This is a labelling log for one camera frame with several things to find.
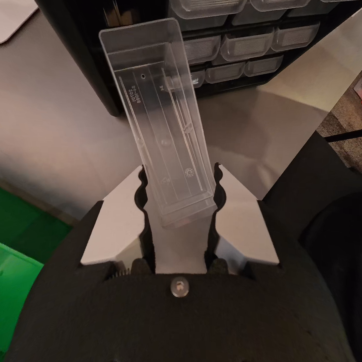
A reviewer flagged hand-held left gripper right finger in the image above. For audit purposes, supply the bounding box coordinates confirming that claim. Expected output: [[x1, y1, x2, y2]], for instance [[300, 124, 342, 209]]
[[204, 163, 281, 274]]

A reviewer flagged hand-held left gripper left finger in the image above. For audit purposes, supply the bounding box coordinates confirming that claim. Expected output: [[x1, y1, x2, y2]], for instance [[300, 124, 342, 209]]
[[81, 165, 156, 274]]

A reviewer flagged green plastic bin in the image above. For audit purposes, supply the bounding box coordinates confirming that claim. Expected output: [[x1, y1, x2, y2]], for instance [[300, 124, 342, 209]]
[[0, 187, 73, 349]]

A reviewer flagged small clear plastic drawer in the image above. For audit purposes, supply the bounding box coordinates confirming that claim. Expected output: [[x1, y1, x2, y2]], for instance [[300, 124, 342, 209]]
[[98, 18, 216, 229]]

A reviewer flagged black drawer cabinet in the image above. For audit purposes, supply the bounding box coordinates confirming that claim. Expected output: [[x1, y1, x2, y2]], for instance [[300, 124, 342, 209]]
[[34, 0, 362, 117]]

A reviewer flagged set of clear cabinet drawers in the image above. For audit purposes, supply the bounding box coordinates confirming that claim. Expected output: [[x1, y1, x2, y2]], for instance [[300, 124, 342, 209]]
[[170, 0, 340, 88]]

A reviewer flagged person's black clothing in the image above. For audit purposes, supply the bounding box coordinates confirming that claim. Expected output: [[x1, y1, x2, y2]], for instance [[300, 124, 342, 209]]
[[264, 131, 362, 362]]

